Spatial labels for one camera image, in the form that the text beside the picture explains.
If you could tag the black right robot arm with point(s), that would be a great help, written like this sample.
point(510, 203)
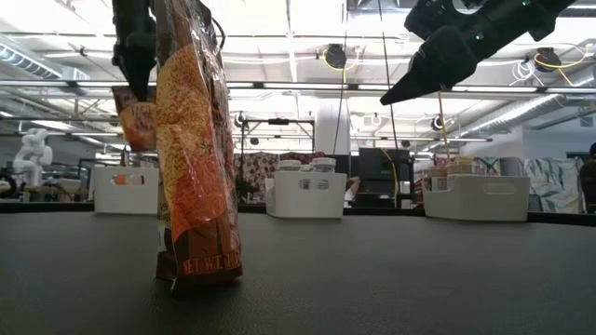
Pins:
point(554, 16)

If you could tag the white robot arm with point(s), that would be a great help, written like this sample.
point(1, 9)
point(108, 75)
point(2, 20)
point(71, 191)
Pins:
point(35, 149)

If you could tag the black frame stand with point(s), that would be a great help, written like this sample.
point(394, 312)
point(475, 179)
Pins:
point(279, 121)

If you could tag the brown-lid spice jar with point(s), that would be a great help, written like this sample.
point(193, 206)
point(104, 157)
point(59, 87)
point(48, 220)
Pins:
point(461, 166)
point(437, 179)

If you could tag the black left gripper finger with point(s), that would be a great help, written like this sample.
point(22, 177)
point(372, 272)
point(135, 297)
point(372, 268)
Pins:
point(139, 76)

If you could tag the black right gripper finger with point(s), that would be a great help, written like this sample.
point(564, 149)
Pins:
point(437, 60)

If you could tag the silver ventilation duct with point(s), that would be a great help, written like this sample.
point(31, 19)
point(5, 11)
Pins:
point(28, 60)
point(521, 109)

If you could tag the person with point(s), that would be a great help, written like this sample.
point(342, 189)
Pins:
point(589, 181)
point(354, 186)

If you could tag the orange brown spice pouch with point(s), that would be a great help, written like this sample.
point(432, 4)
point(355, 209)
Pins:
point(195, 163)
point(137, 125)

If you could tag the white-lid spice jar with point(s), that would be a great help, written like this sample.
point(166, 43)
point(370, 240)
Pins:
point(323, 164)
point(289, 165)
point(306, 168)

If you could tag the black monitor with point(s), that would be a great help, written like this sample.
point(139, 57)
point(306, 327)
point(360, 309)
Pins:
point(377, 172)

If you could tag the colourful patchwork quilt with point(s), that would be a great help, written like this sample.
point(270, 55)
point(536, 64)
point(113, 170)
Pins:
point(253, 172)

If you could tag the white plastic storage bin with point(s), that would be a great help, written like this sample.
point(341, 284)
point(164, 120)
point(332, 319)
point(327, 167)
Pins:
point(465, 207)
point(139, 200)
point(288, 205)

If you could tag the leaf pattern cloth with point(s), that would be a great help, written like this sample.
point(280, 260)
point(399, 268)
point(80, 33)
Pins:
point(549, 186)

